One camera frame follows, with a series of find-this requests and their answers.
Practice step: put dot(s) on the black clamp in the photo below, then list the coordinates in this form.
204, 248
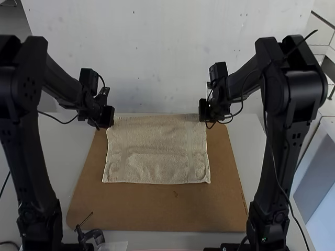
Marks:
87, 235

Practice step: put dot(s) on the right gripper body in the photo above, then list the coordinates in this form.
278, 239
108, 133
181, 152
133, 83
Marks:
209, 108

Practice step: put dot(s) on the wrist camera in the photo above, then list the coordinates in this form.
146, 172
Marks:
88, 78
218, 72

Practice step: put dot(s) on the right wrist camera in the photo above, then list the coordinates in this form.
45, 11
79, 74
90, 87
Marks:
218, 72

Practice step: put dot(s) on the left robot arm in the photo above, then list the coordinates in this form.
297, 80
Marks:
28, 130

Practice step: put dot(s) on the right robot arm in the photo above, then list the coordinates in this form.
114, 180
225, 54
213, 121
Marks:
288, 104

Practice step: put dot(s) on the pale towel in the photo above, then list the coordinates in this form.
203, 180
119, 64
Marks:
157, 149

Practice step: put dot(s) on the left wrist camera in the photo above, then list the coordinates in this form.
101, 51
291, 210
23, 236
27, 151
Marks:
88, 78

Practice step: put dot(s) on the cork mat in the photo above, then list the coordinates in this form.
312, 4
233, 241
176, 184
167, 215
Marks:
157, 206

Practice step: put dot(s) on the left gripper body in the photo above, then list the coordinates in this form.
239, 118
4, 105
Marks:
106, 116

